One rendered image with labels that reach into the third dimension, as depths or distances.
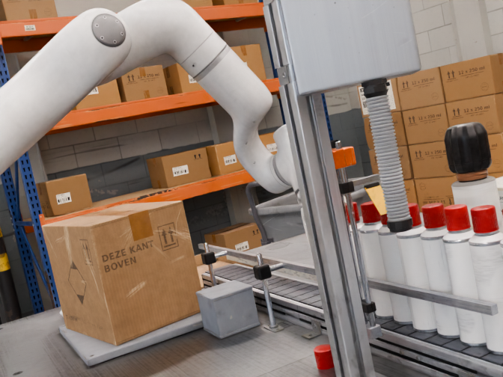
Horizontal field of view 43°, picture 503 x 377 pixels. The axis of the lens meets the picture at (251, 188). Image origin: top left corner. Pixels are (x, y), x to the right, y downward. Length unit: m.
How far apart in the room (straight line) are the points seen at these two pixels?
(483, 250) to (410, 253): 0.16
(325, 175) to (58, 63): 0.45
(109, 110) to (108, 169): 0.98
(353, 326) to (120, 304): 0.61
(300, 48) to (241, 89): 0.31
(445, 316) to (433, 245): 0.11
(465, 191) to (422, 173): 3.43
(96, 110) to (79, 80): 3.67
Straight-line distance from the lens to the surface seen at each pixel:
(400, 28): 0.91
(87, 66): 1.06
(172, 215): 1.50
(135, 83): 5.00
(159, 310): 1.50
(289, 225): 3.51
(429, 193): 4.74
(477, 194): 1.30
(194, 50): 1.19
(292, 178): 1.25
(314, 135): 0.96
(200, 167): 5.17
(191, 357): 1.33
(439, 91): 4.55
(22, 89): 1.07
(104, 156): 5.63
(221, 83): 1.19
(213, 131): 6.10
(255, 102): 1.20
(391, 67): 0.90
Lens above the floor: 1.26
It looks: 6 degrees down
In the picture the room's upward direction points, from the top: 12 degrees counter-clockwise
